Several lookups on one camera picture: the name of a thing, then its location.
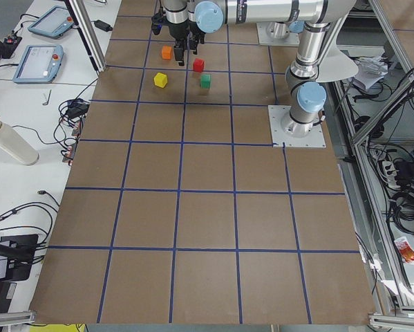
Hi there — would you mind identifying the red block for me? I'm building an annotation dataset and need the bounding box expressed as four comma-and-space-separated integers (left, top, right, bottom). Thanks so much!
192, 58, 205, 73

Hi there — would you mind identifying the white power strip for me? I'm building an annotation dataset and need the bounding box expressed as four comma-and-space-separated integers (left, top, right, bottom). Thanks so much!
378, 157, 400, 190

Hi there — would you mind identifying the teach pendant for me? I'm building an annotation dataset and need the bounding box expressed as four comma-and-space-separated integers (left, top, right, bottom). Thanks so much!
28, 6, 74, 39
12, 44, 64, 84

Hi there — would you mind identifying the aluminium frame post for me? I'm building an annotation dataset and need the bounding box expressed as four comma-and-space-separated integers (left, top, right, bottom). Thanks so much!
64, 0, 106, 73

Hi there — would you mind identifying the far teach pendant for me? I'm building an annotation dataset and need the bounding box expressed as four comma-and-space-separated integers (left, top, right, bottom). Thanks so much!
28, 6, 74, 39

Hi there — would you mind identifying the red snack packet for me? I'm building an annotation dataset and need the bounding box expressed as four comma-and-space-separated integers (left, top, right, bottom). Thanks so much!
394, 237, 414, 264

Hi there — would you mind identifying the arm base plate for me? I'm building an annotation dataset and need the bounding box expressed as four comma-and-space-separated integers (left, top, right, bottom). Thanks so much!
268, 105, 326, 149
256, 22, 299, 47

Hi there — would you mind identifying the black cables bundle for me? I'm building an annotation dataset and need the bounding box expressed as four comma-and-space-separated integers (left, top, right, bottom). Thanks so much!
53, 98, 90, 167

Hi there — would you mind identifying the allen key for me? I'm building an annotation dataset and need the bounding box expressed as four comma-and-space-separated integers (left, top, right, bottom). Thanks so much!
42, 89, 52, 106

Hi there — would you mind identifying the orange block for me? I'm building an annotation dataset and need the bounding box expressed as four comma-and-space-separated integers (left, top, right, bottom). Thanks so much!
161, 45, 173, 60

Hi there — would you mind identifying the white bottle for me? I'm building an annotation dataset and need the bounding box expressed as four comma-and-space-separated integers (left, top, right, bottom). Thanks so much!
0, 118, 39, 166

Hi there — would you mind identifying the yellow block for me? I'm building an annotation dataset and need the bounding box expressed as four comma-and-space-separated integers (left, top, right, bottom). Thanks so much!
153, 72, 168, 89

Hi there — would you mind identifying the green block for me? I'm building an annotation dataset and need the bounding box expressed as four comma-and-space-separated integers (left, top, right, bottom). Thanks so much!
200, 73, 211, 89

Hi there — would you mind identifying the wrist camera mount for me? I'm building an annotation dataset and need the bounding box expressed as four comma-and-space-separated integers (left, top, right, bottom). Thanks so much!
151, 11, 165, 35

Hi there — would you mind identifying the black power adapter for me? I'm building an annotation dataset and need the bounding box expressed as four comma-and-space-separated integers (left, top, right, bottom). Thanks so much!
66, 104, 89, 119

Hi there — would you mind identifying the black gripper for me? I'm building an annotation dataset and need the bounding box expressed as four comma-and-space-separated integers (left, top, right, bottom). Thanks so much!
189, 24, 205, 55
169, 21, 189, 66

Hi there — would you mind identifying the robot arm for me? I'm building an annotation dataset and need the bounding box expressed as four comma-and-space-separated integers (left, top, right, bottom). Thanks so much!
194, 0, 358, 138
162, 0, 196, 66

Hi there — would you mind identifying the crumpled white paper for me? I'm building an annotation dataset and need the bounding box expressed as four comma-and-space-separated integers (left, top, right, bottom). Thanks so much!
353, 56, 388, 91

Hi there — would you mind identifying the near teach pendant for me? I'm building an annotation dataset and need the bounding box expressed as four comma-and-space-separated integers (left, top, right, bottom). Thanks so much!
12, 44, 64, 84

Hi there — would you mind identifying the black emergency stop box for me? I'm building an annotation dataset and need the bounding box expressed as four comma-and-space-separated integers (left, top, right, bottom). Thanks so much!
0, 35, 22, 59

